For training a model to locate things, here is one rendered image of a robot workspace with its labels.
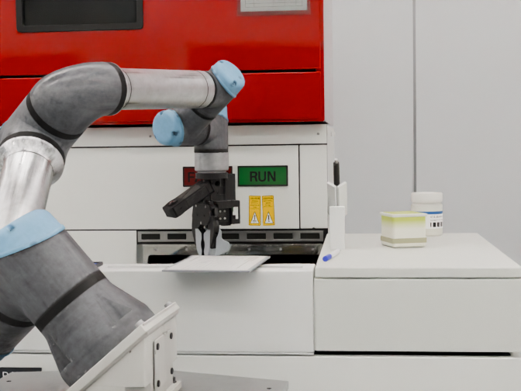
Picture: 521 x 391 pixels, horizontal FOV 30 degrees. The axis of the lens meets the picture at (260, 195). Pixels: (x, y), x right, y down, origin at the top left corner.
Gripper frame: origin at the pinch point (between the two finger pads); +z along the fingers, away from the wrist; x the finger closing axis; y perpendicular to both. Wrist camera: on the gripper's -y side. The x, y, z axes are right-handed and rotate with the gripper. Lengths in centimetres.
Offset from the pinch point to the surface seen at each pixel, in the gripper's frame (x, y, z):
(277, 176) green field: 1.3, 21.2, -18.5
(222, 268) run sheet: -47, -26, -6
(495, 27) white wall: 68, 172, -68
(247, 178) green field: 6.0, 15.8, -18.2
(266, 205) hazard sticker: 3.4, 19.2, -11.6
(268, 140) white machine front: 3.0, 19.8, -26.8
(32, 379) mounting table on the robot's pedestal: -41, -57, 9
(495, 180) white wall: 68, 172, -11
